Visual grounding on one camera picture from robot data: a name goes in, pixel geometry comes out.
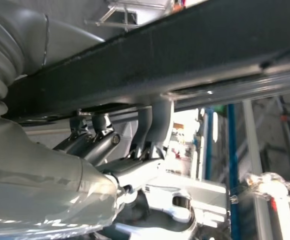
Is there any blue metal post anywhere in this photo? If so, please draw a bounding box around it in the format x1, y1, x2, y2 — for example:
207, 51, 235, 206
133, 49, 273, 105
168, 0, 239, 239
204, 107, 214, 181
227, 103, 240, 240

